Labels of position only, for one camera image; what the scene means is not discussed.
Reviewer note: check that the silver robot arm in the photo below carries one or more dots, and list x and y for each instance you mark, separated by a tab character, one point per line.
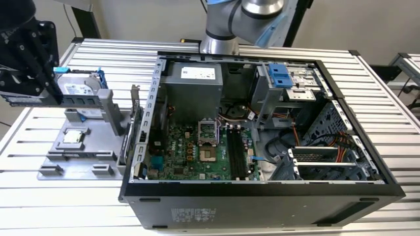
223	24

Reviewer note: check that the graphics card with metal bracket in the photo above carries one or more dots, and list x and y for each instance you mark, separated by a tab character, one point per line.
133	96

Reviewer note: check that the neighbouring metal slat table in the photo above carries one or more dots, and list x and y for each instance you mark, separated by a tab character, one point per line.
409	61

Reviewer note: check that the hard disk in blue carrier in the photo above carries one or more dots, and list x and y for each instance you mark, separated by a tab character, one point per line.
76	84

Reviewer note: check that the blue plastic drive latch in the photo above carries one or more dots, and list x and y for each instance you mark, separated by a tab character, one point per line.
279	73

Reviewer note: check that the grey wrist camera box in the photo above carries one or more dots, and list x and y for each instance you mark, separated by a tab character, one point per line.
75	5

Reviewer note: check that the CPU socket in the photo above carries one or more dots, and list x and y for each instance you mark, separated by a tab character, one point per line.
208	154

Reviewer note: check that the black frame post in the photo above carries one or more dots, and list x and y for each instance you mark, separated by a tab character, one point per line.
295	39
87	24

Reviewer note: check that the grey metal drive cage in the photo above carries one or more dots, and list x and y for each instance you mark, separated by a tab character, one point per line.
265	108

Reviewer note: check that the silver CPU chip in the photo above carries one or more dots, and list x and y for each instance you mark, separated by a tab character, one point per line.
72	137

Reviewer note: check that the dark blue RAM stick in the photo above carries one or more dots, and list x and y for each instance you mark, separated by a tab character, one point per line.
79	100

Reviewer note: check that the black open PC case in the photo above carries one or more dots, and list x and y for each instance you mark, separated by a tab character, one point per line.
229	209

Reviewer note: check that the black case fan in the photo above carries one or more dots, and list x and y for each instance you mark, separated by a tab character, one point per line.
159	127

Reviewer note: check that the green motherboard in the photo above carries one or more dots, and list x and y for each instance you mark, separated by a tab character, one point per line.
209	169

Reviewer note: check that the grey parts rack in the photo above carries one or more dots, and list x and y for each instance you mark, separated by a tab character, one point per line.
88	145

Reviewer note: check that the thin metal locking lever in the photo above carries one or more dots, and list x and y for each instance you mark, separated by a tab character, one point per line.
217	132

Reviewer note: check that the grey power supply box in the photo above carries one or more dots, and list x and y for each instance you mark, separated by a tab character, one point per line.
193	98

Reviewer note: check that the black RAM slot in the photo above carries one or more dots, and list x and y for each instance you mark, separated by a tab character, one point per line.
232	152
236	152
243	152

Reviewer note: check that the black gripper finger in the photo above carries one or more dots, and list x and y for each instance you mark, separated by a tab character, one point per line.
49	73
19	83

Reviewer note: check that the black yellow table clamp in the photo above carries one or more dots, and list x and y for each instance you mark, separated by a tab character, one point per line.
189	40

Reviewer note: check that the grey disk bay cage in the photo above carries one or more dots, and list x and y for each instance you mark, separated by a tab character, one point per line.
315	150

